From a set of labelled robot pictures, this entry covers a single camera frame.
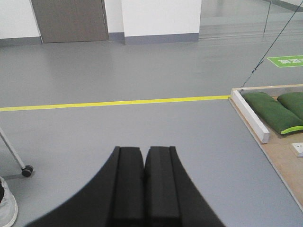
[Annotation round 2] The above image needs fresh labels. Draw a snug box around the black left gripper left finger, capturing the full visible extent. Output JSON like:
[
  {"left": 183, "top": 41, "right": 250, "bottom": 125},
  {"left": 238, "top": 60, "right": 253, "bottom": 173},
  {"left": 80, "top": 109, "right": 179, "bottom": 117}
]
[{"left": 29, "top": 147, "right": 144, "bottom": 227}]

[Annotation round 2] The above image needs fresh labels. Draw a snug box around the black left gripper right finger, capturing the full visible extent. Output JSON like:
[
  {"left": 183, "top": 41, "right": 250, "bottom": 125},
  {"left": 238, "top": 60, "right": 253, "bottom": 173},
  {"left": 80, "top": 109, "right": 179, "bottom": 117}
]
[{"left": 145, "top": 146, "right": 224, "bottom": 227}]

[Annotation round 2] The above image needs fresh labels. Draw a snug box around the brown room door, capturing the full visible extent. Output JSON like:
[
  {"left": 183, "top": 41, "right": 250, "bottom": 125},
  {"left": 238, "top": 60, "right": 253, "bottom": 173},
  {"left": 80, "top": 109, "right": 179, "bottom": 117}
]
[{"left": 31, "top": 0, "right": 109, "bottom": 43}]

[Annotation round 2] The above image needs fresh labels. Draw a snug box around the white office chair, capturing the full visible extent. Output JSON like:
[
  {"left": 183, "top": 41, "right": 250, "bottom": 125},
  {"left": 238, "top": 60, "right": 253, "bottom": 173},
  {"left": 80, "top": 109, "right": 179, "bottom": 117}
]
[{"left": 0, "top": 128, "right": 34, "bottom": 177}]

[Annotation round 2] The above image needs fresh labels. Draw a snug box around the white sneaker near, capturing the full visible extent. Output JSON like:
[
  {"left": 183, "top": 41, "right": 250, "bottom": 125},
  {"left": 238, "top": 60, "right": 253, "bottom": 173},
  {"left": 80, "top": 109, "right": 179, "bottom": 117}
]
[{"left": 0, "top": 177, "right": 18, "bottom": 227}]

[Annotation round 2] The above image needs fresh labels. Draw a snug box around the white edge batten far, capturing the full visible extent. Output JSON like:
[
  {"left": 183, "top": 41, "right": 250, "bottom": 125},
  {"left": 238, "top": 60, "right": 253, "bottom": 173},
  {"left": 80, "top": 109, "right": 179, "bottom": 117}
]
[{"left": 231, "top": 89, "right": 270, "bottom": 144}]

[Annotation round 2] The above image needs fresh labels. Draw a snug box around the plywood platform base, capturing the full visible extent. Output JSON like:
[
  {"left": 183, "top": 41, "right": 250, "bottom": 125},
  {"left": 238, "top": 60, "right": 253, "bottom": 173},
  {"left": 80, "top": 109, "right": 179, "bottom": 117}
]
[{"left": 229, "top": 84, "right": 303, "bottom": 210}]

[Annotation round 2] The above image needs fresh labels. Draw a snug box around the green sandbag left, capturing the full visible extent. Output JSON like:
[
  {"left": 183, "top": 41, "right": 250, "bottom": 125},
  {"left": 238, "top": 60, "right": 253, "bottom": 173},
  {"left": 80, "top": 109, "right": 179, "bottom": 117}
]
[{"left": 242, "top": 92, "right": 303, "bottom": 135}]

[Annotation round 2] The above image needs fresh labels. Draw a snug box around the white wooden brace far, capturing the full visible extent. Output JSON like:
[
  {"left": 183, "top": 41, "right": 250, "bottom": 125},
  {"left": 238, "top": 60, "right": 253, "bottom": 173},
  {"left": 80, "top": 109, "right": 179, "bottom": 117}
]
[{"left": 292, "top": 142, "right": 303, "bottom": 157}]

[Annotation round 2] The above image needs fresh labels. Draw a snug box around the thin dark tether cord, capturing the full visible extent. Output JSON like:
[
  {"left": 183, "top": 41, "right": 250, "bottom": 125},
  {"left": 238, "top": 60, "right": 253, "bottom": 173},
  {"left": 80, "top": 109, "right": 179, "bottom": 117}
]
[{"left": 241, "top": 0, "right": 303, "bottom": 89}]

